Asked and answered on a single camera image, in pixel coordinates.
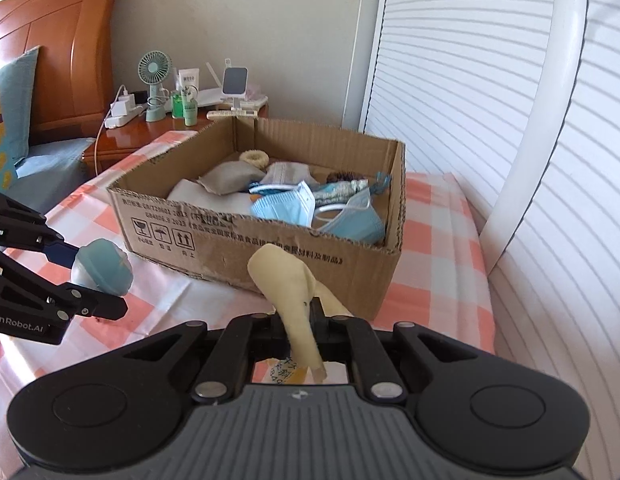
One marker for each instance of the white curved pole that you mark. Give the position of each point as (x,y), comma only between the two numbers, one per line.
(554,85)

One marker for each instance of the orange wooden headboard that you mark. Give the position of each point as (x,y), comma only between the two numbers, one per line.
(65,35)

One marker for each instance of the dark brown scrunchie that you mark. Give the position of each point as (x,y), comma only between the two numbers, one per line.
(345,176)

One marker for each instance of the cream rubber glove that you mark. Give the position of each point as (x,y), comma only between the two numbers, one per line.
(285,280)

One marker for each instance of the teal printed pillow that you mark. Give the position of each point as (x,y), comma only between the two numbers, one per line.
(10,125)

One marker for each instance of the pale blue soft ball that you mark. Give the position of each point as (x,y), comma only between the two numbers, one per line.
(102,267)

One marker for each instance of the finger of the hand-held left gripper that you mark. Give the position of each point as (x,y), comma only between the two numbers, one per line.
(60,254)
(107,307)

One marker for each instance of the white phone stand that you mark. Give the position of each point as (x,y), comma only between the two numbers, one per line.
(233,82)

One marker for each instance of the white power strip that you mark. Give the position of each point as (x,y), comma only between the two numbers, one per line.
(121,120)

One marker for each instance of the grey blue bed sheet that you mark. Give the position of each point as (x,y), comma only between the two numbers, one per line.
(45,165)

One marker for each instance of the white cosmetic tube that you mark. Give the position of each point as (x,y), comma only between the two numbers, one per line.
(188,80)

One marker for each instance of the brown cardboard box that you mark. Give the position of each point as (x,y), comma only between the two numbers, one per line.
(215,255)

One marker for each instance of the mint green desk fan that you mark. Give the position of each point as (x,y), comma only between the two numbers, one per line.
(152,67)

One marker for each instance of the teal patterned cloth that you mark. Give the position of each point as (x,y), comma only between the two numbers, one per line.
(340,191)

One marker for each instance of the white charger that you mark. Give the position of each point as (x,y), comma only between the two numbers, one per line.
(121,107)

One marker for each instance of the white louvered wardrobe door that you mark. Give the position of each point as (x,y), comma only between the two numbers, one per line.
(589,260)
(454,85)

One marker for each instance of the white router with antennas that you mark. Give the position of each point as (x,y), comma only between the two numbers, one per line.
(212,96)

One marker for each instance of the teal ribbon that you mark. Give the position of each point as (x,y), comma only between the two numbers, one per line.
(382,181)

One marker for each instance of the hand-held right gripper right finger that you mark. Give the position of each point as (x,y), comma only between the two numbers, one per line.
(335,332)

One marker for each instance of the green clear bottle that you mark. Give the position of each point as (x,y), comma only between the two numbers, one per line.
(178,104)

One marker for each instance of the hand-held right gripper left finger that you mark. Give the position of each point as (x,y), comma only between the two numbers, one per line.
(270,332)

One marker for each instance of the pink checked bed sheet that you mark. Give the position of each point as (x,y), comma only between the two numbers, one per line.
(434,220)

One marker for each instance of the blue face mask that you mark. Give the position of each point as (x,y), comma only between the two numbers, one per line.
(285,208)
(352,222)

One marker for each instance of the black charger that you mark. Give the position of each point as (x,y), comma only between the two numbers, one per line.
(139,97)

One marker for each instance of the orange wooden nightstand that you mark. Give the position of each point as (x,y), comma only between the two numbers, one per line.
(135,136)

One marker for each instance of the white folded cloth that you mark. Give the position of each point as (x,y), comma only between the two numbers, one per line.
(185,194)

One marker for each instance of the green tube bottle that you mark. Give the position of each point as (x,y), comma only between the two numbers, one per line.
(191,111)

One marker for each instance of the grey cloth pouch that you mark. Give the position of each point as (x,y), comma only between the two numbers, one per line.
(230,178)

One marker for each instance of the white remote control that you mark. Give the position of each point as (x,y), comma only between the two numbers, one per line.
(240,107)

